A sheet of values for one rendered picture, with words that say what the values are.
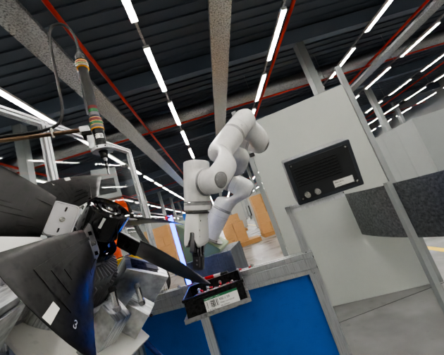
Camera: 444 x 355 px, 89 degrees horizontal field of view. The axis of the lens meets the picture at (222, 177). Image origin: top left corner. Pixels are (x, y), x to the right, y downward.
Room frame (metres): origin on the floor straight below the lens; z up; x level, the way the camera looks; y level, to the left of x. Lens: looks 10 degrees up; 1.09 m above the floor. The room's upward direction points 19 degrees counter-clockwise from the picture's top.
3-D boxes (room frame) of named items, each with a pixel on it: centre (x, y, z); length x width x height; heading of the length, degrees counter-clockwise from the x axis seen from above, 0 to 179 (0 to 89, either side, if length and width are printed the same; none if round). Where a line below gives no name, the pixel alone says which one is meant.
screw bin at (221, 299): (0.90, 0.16, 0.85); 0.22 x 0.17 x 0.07; 94
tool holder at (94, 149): (0.74, 0.37, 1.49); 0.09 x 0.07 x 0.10; 113
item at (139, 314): (0.71, 0.37, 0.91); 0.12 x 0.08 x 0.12; 78
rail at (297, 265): (1.07, 0.19, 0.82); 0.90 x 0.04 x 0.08; 78
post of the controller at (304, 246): (0.99, -0.23, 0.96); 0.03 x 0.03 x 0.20; 78
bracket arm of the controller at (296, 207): (0.97, -0.33, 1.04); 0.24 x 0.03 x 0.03; 78
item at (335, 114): (2.31, -0.93, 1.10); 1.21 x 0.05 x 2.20; 78
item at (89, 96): (0.74, 0.36, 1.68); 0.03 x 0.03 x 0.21
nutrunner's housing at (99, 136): (0.74, 0.36, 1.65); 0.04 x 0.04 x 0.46
